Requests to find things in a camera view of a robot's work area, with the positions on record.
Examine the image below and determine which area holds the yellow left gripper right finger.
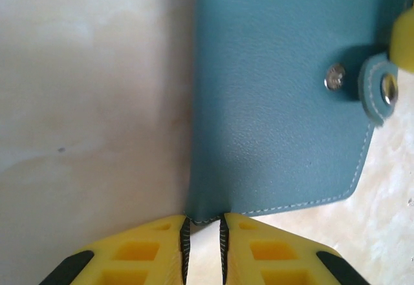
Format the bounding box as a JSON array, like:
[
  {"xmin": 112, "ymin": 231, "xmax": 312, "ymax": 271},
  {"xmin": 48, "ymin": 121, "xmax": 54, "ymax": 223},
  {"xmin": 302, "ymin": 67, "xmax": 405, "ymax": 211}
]
[{"xmin": 219, "ymin": 213, "xmax": 380, "ymax": 285}]

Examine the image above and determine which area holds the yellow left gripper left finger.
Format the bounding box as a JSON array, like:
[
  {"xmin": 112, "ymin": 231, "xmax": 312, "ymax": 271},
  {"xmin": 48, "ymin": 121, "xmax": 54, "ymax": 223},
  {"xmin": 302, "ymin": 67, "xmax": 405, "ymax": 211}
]
[{"xmin": 38, "ymin": 214, "xmax": 192, "ymax": 285}]

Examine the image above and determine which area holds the blue leather card holder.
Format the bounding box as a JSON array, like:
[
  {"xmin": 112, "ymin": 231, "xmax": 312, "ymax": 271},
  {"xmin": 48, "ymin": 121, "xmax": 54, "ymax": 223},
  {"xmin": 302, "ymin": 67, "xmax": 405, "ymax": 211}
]
[{"xmin": 186, "ymin": 0, "xmax": 414, "ymax": 227}]

